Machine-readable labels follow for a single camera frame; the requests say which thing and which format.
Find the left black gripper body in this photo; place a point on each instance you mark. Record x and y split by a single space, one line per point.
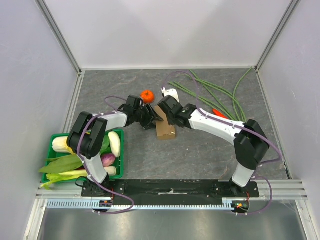
141 115

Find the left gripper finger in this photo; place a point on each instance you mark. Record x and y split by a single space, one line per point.
149 125
152 114

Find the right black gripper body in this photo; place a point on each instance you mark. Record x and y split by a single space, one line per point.
171 119

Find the brown cardboard express box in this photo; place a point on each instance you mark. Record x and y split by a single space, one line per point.
164 130

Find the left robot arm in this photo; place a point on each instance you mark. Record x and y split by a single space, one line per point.
87 134

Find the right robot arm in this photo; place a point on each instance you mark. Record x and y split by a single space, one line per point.
249 141

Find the small orange pumpkin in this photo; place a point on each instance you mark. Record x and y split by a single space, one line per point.
147 96

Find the white eggplant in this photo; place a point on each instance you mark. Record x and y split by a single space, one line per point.
115 143

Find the orange carrot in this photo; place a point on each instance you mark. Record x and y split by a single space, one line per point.
218 113

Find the purple onion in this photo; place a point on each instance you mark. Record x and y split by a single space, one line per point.
107 159

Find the white corn cob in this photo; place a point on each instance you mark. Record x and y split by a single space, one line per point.
59 145

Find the green leafy vegetable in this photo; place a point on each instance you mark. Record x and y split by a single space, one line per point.
71 162

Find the green celery stalk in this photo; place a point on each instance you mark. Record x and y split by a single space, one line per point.
64 176

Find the green plastic basket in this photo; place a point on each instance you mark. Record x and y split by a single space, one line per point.
118 163

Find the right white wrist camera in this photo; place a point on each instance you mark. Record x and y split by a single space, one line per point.
170 92

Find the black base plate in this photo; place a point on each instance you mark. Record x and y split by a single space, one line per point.
156 187

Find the grey slotted cable duct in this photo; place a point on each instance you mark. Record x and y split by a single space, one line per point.
101 204

